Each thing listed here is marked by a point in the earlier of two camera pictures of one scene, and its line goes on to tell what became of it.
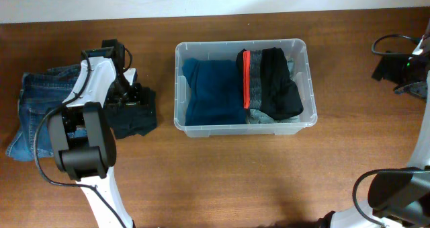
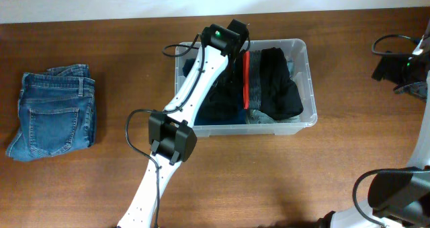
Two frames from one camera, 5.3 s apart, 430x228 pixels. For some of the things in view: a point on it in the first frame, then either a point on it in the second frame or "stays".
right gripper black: (384, 68) stays
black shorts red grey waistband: (267, 84) stays
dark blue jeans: (40, 91) stays
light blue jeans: (259, 116) stays
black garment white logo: (129, 120) -> (223, 105)
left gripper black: (132, 99) -> (232, 77)
